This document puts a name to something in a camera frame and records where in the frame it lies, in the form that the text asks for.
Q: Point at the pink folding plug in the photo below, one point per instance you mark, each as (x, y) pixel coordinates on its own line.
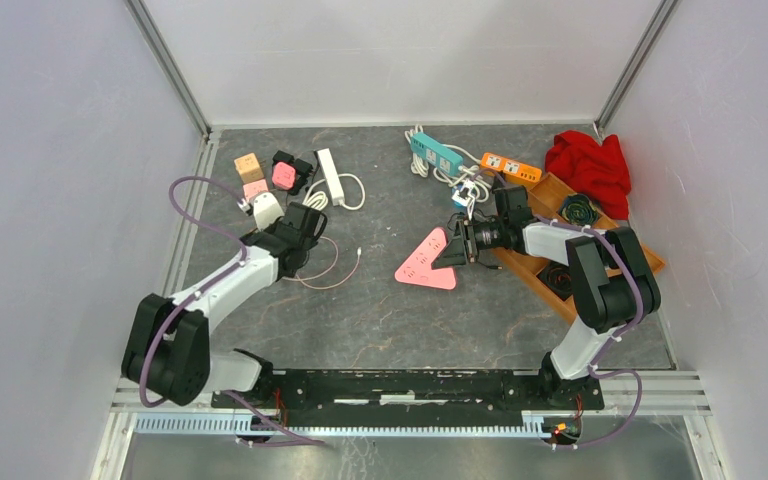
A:
(283, 176)

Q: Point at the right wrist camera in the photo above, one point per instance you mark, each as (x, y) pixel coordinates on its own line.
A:
(473, 191)

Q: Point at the pink square power strip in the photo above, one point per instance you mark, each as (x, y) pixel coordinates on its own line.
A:
(417, 269)

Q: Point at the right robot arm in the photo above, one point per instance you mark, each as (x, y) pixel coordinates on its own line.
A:
(612, 284)

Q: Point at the black ring object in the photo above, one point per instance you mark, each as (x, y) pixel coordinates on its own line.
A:
(556, 277)

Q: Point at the small black adapter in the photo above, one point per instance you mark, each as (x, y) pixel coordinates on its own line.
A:
(283, 157)

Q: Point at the pink plug adapter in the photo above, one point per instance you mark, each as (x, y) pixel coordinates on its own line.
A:
(254, 188)

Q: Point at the dark green ring object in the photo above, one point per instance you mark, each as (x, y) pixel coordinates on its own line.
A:
(578, 209)

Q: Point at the wooden cube adapter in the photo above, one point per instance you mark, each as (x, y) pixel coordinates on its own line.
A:
(248, 168)

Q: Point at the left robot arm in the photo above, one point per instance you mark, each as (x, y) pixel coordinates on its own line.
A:
(168, 353)

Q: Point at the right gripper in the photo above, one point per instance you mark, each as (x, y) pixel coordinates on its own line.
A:
(438, 256)

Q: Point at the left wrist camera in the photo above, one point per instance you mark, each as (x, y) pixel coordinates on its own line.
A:
(266, 209)

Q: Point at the red cloth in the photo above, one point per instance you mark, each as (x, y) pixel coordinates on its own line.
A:
(596, 169)

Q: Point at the teal power strip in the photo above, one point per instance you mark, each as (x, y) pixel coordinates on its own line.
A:
(435, 154)

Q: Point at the orange power strip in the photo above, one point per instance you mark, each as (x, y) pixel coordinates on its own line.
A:
(513, 171)

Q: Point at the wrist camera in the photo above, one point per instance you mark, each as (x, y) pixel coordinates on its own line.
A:
(266, 209)
(473, 191)

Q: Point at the blue folding extension socket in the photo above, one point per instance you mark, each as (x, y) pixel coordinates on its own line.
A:
(460, 199)

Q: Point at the white usb power strip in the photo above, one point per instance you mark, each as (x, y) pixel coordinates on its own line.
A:
(331, 176)

